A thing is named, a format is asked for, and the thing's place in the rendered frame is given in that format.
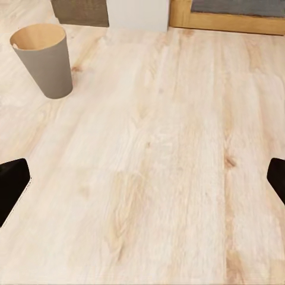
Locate trash can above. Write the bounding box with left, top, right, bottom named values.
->
left=9, top=23, right=73, bottom=99

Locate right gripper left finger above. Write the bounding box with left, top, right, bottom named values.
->
left=0, top=158, right=30, bottom=228

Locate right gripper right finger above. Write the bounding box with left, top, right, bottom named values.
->
left=267, top=157, right=285, bottom=205

